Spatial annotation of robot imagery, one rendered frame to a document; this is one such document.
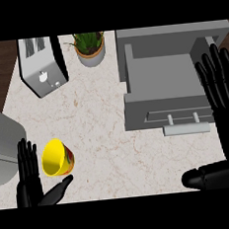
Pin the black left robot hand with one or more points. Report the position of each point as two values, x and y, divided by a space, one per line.
29 184

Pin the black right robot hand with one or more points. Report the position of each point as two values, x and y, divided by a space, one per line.
224 116

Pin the yellow cup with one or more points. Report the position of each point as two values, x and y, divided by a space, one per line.
56 157

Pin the grey drawer front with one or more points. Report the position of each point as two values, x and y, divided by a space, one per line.
172 114

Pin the grey drawer cabinet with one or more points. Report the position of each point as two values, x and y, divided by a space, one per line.
169 75

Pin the grey rounded appliance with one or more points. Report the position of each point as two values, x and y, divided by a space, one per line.
4 147

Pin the silver toaster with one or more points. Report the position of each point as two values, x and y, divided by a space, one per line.
42 65

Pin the potted green plant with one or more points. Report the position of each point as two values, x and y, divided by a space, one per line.
89 47

